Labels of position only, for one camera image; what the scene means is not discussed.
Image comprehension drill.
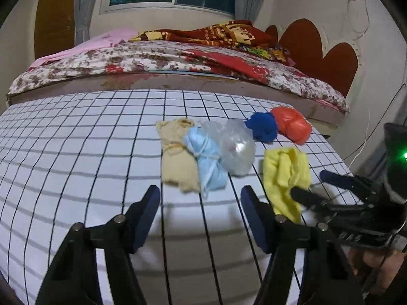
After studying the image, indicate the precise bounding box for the yellow cloth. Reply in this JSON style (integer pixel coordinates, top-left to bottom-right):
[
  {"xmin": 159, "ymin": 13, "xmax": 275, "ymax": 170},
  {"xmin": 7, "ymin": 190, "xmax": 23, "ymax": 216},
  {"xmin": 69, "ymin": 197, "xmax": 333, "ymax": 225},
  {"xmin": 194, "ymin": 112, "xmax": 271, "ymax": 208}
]
[{"xmin": 263, "ymin": 147, "xmax": 311, "ymax": 224}]

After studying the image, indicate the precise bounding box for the red plastic bag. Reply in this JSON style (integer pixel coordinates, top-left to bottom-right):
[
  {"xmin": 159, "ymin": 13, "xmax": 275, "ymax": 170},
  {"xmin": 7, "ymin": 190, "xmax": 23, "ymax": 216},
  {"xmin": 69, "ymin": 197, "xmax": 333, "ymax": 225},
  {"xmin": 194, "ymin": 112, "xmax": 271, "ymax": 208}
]
[{"xmin": 270, "ymin": 107, "xmax": 312, "ymax": 145}]

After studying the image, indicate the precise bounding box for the clear plastic bag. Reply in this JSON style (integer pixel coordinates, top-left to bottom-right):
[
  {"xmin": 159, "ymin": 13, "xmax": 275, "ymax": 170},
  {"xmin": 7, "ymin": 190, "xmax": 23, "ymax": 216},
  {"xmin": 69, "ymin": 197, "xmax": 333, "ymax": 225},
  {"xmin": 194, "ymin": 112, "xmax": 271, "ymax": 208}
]
[{"xmin": 202, "ymin": 119, "xmax": 255, "ymax": 177}]

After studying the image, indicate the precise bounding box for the light blue cloth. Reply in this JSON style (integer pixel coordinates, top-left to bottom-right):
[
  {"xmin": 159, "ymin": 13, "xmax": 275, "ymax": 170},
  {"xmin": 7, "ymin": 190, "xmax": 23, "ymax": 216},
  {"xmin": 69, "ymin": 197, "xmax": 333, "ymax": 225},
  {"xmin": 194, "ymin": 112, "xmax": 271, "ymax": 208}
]
[{"xmin": 183, "ymin": 126, "xmax": 228, "ymax": 198}]

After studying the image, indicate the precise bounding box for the beige cloth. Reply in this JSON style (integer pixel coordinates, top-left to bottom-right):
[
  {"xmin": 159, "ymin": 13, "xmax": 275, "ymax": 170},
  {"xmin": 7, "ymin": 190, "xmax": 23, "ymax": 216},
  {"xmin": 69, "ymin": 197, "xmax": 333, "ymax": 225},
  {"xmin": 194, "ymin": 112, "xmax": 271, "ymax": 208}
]
[{"xmin": 156, "ymin": 118, "xmax": 200, "ymax": 193}]

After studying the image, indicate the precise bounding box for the person's right hand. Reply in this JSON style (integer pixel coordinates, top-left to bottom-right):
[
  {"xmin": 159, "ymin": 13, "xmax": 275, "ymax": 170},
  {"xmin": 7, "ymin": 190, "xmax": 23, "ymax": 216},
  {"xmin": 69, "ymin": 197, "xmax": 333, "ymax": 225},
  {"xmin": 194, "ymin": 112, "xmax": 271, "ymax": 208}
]
[{"xmin": 348, "ymin": 248, "xmax": 406, "ymax": 294}]

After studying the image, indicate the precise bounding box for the white grid tablecloth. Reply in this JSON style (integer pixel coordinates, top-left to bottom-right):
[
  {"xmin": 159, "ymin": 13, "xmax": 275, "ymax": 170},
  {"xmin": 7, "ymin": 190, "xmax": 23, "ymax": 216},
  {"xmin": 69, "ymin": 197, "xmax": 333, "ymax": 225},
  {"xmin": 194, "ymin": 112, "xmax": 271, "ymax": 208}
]
[{"xmin": 0, "ymin": 88, "xmax": 362, "ymax": 305}]

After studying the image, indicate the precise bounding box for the red scalloped headboard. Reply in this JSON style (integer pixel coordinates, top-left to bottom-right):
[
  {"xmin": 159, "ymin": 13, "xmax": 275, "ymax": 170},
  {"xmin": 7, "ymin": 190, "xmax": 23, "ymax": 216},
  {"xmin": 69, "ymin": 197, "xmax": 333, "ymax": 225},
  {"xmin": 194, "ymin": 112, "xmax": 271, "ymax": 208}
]
[{"xmin": 266, "ymin": 19, "xmax": 359, "ymax": 96}]

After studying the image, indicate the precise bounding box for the red patterned blanket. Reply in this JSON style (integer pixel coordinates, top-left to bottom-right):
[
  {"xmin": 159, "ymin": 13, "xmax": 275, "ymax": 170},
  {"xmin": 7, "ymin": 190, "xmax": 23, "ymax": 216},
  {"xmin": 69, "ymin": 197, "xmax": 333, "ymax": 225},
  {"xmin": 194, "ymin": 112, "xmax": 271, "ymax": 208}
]
[{"xmin": 129, "ymin": 20, "xmax": 295, "ymax": 83}]

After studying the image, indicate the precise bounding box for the bed with floral sheet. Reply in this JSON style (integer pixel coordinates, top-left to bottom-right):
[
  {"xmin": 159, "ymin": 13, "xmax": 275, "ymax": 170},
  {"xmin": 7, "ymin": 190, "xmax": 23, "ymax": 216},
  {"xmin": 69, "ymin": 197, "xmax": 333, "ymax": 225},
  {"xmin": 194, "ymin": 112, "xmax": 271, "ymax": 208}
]
[{"xmin": 7, "ymin": 41, "xmax": 350, "ymax": 113}]

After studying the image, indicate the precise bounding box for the pink blanket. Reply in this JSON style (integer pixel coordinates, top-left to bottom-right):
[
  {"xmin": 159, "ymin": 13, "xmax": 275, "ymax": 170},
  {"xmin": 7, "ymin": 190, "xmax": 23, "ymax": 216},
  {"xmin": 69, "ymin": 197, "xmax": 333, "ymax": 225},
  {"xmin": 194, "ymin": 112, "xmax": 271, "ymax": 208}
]
[{"xmin": 27, "ymin": 28, "xmax": 139, "ymax": 71}]

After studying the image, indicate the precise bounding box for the brown wooden door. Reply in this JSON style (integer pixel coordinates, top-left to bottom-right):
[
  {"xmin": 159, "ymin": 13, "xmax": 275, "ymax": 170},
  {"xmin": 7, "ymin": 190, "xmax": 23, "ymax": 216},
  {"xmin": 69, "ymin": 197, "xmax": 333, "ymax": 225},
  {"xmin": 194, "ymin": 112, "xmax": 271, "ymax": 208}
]
[{"xmin": 34, "ymin": 0, "xmax": 75, "ymax": 58}]

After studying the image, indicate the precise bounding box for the grey curtain left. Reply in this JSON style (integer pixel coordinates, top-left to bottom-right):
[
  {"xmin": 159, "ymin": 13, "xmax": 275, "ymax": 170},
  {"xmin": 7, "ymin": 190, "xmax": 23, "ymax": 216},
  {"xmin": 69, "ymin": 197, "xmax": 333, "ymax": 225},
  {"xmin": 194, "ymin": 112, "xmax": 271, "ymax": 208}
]
[{"xmin": 74, "ymin": 0, "xmax": 96, "ymax": 46}]

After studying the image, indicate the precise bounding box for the white cable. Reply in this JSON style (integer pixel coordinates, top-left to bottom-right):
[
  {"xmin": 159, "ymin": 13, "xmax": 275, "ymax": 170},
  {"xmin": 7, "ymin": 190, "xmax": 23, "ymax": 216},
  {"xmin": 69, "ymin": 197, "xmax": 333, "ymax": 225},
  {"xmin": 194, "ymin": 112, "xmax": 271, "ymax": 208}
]
[{"xmin": 347, "ymin": 0, "xmax": 407, "ymax": 169}]

